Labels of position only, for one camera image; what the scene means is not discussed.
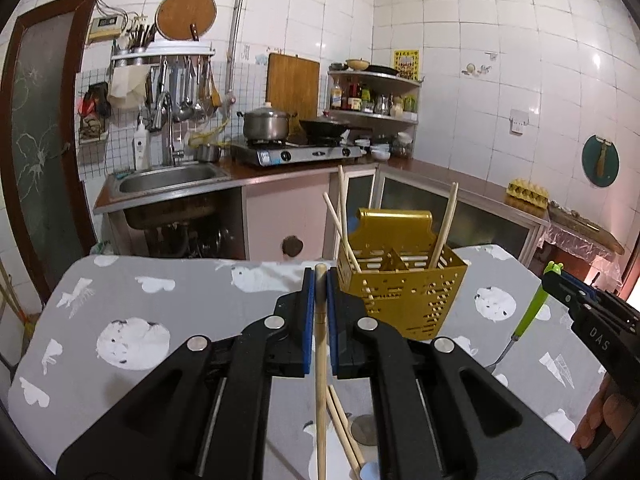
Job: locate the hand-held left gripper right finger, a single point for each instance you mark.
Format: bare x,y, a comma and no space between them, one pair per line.
332,320

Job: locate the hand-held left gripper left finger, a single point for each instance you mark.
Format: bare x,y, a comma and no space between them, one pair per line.
309,320

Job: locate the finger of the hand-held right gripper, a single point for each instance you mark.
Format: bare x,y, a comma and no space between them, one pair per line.
597,297
562,290

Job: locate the yellow perforated utensil holder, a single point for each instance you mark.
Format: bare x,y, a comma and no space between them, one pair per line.
410,305

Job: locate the wooden chopstick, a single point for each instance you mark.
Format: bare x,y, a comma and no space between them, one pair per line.
445,220
342,440
347,425
330,205
340,185
320,410

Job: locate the person's right hand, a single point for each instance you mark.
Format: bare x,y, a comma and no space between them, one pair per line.
600,415

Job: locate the pink lace cloth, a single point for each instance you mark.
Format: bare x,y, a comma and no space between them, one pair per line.
580,240

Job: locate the yellow egg carton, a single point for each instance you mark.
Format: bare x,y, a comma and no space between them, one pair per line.
527,192

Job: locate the grey printed tablecloth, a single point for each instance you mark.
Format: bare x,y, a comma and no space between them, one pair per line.
200,310

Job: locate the kitchen counter cabinet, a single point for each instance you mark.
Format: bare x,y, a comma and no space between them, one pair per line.
290,210

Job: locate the green round board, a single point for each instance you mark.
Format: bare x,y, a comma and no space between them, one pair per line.
590,165

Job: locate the steel gas stove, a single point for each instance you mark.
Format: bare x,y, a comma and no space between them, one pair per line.
295,154

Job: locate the black wok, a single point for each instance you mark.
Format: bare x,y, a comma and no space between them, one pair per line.
325,130

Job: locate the small steel pot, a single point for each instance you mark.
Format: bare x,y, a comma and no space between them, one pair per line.
207,152

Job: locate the steel sink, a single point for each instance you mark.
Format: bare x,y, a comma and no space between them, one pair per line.
170,180

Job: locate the steel pot with lid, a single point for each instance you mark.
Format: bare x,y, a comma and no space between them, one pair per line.
266,125

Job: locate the row of condiment bottles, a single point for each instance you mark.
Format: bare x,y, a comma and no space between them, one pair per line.
355,97

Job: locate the metal faucet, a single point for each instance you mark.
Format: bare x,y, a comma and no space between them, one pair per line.
171,130

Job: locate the rectangular wooden cutting board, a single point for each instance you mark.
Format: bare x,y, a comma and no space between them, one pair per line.
292,85

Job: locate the white soap bottle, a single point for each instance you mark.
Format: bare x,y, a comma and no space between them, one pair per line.
141,147

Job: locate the metal corner shelf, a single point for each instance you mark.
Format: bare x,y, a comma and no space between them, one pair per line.
380,76

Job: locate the black pan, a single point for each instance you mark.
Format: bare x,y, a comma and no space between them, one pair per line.
384,69

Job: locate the tan bowl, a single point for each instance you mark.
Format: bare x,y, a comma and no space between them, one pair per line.
358,64

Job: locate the row of hanging ladles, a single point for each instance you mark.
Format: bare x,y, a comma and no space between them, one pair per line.
185,95

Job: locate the white hanging cloth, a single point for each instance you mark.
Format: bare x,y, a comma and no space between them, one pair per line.
127,87

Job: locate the red and black hanging bag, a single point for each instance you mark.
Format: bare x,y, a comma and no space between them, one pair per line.
94,110

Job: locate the brown framed glass door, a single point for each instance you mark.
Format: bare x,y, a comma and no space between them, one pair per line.
40,135

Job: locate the cup of knives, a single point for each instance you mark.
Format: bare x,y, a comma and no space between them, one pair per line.
140,37

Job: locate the round wooden cutting board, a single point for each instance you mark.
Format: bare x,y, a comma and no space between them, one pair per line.
185,12

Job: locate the white wall socket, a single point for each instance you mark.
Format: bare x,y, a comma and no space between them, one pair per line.
519,121

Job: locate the white wall hook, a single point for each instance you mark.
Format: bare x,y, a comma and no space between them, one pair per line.
470,68

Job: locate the yellow wall poster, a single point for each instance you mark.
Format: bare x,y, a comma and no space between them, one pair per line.
405,64

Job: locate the metal wall pipe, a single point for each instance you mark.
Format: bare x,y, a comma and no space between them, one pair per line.
235,35

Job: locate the metal wall rack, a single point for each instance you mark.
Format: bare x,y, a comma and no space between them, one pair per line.
165,52

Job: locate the beige wall box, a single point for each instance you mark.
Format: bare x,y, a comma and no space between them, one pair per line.
104,29

